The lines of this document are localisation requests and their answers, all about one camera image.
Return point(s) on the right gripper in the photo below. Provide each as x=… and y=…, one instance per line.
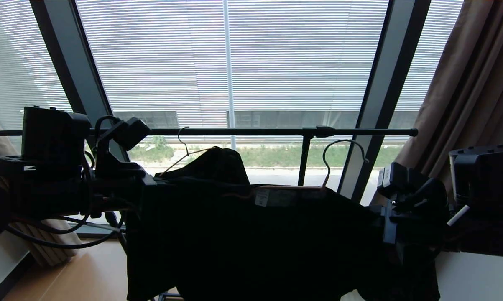
x=406, y=234

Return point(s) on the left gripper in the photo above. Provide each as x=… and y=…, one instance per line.
x=121, y=188

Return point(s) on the pink clothes hanger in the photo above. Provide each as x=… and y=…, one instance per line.
x=184, y=144
x=324, y=167

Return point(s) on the black garment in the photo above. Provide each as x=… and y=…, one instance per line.
x=255, y=251
x=218, y=165

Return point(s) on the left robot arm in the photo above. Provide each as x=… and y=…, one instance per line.
x=50, y=167

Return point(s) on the black clothes rack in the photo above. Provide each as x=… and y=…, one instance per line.
x=255, y=131

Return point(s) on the brown curtain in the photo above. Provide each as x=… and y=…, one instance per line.
x=464, y=83
x=46, y=251

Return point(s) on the window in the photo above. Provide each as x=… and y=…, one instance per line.
x=381, y=62

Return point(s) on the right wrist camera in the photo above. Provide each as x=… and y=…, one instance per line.
x=406, y=184

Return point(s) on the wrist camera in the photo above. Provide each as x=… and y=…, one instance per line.
x=406, y=184
x=128, y=131

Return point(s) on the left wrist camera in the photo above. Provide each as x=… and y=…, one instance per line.
x=128, y=131

